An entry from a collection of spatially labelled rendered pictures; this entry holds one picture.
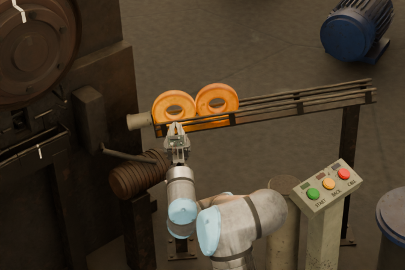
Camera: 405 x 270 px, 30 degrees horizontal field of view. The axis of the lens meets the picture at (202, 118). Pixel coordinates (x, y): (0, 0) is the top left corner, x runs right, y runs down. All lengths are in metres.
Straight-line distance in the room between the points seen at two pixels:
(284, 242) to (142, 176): 0.57
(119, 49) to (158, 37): 1.83
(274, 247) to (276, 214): 0.85
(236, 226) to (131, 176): 0.88
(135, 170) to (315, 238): 0.68
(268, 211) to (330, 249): 0.81
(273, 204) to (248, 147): 1.71
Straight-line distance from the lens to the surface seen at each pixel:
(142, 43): 4.54
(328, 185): 2.54
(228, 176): 3.50
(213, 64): 4.30
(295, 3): 4.94
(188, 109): 2.70
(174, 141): 2.49
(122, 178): 2.72
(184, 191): 2.40
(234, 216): 1.92
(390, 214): 2.73
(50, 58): 2.39
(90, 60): 2.72
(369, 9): 4.25
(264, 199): 1.97
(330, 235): 2.68
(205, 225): 1.91
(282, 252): 2.82
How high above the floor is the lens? 2.27
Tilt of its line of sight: 36 degrees down
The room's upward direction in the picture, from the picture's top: 2 degrees counter-clockwise
